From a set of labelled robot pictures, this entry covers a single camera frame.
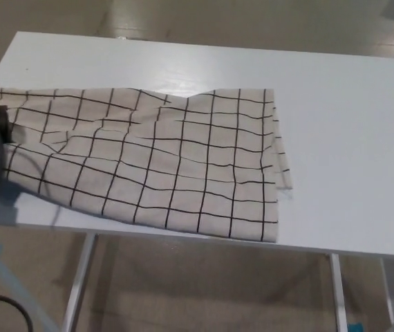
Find white towel with black grid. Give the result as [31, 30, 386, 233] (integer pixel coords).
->
[0, 86, 294, 245]

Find white metal table leg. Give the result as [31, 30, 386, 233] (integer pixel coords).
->
[61, 232, 100, 332]
[328, 253, 351, 332]
[381, 259, 394, 325]

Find grey metal frame bar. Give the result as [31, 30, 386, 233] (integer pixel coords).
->
[0, 231, 60, 332]

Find black cable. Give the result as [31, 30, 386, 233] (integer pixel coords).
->
[0, 293, 34, 332]

